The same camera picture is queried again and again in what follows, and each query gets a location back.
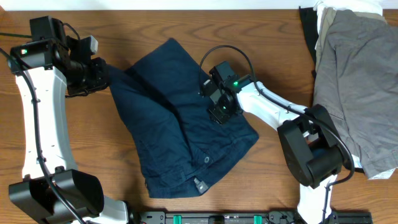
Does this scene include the navy blue shorts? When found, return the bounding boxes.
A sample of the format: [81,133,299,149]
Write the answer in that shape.
[109,39,259,198]

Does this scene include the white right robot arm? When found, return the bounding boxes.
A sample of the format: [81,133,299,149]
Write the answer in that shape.
[198,62,354,223]

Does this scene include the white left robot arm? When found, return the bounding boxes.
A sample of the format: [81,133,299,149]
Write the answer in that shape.
[6,16,129,223]

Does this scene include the black garment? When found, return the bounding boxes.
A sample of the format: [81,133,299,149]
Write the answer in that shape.
[298,7,319,65]

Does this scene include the beige garment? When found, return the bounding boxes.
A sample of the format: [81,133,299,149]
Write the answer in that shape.
[315,7,387,72]

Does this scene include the grey shorts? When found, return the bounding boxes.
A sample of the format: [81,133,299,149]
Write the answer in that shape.
[313,10,397,179]

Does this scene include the white garment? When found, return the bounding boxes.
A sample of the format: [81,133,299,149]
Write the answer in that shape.
[313,0,383,29]

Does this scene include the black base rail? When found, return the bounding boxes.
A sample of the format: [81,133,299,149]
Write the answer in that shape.
[129,210,373,224]

